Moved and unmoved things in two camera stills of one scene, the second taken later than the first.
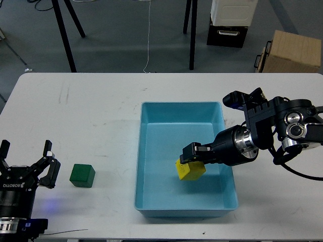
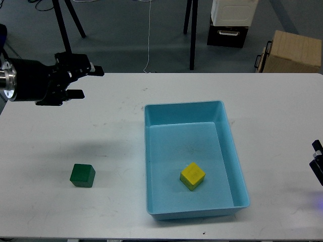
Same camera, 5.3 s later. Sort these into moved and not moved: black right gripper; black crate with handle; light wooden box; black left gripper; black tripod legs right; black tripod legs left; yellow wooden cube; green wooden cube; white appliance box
Moved: yellow wooden cube; black left gripper; black right gripper
Not moved: light wooden box; black tripod legs left; black crate with handle; white appliance box; black tripod legs right; green wooden cube
